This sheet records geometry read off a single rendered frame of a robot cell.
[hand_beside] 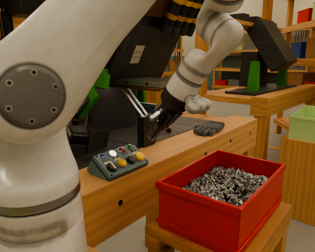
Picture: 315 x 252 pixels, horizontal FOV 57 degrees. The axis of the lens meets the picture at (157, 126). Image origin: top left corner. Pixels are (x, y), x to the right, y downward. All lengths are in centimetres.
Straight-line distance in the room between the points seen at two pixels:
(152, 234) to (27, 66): 58
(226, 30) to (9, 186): 47
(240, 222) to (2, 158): 46
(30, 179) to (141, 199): 58
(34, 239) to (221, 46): 47
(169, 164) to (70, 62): 70
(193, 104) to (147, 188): 33
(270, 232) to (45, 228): 58
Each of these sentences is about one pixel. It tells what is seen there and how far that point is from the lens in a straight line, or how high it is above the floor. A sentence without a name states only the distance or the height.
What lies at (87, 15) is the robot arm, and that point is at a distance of 27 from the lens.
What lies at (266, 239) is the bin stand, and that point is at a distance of 76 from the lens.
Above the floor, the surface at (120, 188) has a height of 87.
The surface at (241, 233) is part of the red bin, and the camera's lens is 65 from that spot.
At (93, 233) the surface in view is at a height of 79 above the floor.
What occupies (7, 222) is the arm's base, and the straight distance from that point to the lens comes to 32.
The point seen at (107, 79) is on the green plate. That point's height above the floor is 113.
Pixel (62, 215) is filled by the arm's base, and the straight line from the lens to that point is 32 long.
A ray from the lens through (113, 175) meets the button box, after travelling 76.
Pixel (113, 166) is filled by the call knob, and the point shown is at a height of 93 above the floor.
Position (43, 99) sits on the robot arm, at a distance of 26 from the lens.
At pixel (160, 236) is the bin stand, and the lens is 74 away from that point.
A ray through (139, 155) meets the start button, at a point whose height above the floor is 94.
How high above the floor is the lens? 121
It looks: 13 degrees down
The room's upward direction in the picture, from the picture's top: straight up
